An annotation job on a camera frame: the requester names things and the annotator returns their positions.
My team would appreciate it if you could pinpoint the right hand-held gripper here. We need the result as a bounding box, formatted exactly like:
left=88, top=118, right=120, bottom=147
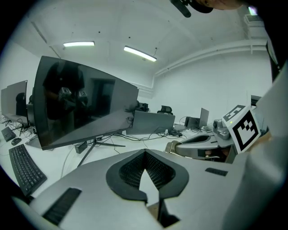
left=174, top=104, right=262, bottom=164

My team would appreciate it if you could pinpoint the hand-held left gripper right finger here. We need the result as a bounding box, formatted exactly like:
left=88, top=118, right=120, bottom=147
left=145, top=148, right=248, bottom=230

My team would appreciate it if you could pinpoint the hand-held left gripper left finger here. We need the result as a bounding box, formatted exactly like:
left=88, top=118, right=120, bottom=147
left=29, top=148, right=163, bottom=230

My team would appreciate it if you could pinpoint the person's right forearm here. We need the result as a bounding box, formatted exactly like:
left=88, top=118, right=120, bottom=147
left=256, top=131, right=273, bottom=146

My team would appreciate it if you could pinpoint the small black power brick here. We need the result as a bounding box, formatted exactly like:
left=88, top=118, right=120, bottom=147
left=74, top=141, right=88, bottom=154

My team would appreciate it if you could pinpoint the black office chair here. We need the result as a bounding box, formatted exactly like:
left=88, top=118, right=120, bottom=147
left=135, top=101, right=149, bottom=113
left=156, top=105, right=174, bottom=115

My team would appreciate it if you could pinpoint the grey-backed monitor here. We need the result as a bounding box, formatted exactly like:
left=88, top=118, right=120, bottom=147
left=126, top=110, right=176, bottom=136

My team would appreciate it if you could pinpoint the large black keyboard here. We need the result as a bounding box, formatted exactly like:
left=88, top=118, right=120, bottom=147
left=8, top=143, right=48, bottom=197

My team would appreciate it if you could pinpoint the large curved black monitor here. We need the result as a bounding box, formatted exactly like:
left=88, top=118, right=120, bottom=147
left=32, top=55, right=140, bottom=167

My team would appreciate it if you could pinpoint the small black keyboard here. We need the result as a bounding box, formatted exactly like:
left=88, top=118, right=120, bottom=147
left=0, top=126, right=17, bottom=142

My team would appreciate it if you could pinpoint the fluorescent ceiling light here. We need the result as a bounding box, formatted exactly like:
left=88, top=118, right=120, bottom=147
left=123, top=45, right=158, bottom=62
left=63, top=40, right=95, bottom=48

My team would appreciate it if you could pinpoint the white air conditioner vent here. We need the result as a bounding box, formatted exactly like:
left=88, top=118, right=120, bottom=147
left=243, top=13, right=266, bottom=39

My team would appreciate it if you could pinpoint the person's black shirt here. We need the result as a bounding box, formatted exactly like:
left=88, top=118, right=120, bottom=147
left=244, top=0, right=288, bottom=81

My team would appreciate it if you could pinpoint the person's face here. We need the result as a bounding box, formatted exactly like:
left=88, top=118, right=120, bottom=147
left=210, top=0, right=245, bottom=11

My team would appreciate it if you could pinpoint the white wall pipe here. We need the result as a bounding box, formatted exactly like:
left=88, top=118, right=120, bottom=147
left=153, top=39, right=269, bottom=77

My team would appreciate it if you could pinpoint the black head-worn camera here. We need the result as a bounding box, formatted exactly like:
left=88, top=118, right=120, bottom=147
left=170, top=0, right=214, bottom=19

